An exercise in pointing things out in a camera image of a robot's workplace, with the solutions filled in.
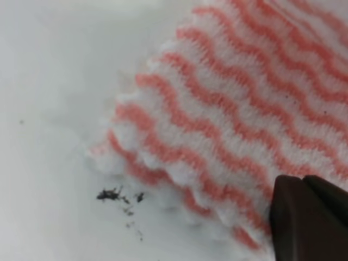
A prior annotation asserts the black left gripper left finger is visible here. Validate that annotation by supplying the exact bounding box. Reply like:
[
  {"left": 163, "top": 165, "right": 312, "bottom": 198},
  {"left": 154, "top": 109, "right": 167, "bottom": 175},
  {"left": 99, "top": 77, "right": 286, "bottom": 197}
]
[{"left": 269, "top": 175, "right": 347, "bottom": 261}]

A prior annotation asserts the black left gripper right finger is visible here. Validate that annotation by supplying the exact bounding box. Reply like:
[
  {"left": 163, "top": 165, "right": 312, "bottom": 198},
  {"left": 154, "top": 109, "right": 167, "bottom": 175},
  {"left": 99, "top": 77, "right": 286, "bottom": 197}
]
[{"left": 303, "top": 175, "right": 348, "bottom": 227}]

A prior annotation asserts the pink white striped towel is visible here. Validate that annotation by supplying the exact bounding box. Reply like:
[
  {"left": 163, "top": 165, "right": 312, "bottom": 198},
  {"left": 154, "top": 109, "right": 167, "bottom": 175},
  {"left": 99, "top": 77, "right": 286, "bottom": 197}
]
[{"left": 91, "top": 1, "right": 347, "bottom": 258}]

